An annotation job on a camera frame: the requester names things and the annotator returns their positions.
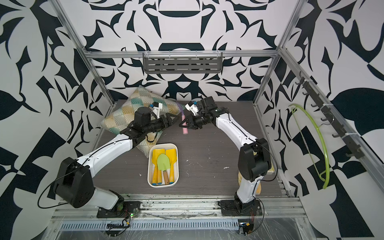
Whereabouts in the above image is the white slotted cable duct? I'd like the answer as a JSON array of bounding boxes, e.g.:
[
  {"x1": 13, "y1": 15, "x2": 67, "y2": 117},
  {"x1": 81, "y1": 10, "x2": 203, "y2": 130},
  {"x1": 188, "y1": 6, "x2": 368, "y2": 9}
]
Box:
[{"x1": 60, "y1": 219, "x2": 239, "y2": 231}]

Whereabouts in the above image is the grey slotted wall shelf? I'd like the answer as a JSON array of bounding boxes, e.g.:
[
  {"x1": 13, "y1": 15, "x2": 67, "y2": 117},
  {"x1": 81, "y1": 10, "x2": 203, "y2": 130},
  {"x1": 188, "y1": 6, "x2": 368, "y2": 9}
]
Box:
[{"x1": 143, "y1": 51, "x2": 223, "y2": 74}]

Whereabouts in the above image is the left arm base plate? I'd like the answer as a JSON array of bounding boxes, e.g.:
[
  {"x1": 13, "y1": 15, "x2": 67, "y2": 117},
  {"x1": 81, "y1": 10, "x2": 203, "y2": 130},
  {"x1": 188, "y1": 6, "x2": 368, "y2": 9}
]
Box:
[{"x1": 97, "y1": 201, "x2": 142, "y2": 219}]

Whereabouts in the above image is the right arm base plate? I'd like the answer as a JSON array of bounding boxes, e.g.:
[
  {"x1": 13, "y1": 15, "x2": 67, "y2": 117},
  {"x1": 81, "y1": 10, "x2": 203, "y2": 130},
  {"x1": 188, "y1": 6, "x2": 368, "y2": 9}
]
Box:
[{"x1": 218, "y1": 199, "x2": 263, "y2": 217}]

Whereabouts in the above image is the patterned teal yellow pillow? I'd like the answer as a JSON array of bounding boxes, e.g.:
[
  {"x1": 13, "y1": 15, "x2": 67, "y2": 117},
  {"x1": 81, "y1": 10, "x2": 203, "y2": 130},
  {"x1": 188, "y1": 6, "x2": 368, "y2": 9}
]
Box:
[{"x1": 101, "y1": 86, "x2": 185, "y2": 158}]

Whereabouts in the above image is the white storage box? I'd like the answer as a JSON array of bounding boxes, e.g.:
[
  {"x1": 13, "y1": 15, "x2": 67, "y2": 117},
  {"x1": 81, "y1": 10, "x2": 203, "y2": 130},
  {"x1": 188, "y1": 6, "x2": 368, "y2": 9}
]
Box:
[{"x1": 148, "y1": 143, "x2": 180, "y2": 189}]

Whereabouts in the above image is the green shovel wooden handle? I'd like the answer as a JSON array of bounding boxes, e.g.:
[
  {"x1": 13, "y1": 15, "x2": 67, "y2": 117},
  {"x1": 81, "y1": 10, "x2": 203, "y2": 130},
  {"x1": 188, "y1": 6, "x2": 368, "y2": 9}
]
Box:
[{"x1": 157, "y1": 154, "x2": 170, "y2": 185}]

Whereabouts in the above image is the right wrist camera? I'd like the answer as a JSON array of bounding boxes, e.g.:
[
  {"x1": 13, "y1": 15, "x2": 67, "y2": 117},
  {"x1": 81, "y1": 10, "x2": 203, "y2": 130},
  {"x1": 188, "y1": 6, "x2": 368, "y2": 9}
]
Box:
[{"x1": 185, "y1": 101, "x2": 199, "y2": 116}]

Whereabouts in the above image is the green plastic hanger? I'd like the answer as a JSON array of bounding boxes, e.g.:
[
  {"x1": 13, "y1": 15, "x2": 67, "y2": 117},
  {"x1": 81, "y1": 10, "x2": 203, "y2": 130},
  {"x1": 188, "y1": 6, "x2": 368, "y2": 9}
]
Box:
[{"x1": 289, "y1": 103, "x2": 331, "y2": 190}]

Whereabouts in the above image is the yellow shovel blue tip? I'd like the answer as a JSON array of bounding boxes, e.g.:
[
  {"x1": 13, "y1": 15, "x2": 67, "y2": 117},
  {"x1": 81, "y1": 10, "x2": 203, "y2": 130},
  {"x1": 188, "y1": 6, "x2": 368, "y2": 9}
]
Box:
[{"x1": 152, "y1": 149, "x2": 165, "y2": 186}]

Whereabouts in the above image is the black hook rail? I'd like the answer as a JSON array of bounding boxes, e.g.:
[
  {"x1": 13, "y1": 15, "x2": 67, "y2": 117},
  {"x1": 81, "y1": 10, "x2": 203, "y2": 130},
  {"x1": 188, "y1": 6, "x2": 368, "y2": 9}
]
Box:
[{"x1": 298, "y1": 72, "x2": 365, "y2": 159}]

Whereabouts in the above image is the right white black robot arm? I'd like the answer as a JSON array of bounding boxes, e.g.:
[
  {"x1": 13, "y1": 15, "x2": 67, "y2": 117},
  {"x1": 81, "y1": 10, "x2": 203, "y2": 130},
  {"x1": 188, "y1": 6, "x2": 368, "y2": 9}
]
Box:
[{"x1": 179, "y1": 97, "x2": 272, "y2": 208}]

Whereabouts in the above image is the purple shovel pink handle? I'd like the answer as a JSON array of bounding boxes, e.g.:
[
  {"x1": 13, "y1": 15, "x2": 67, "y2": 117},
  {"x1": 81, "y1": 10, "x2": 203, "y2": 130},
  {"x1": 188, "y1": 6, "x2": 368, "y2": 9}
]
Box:
[{"x1": 176, "y1": 102, "x2": 188, "y2": 135}]

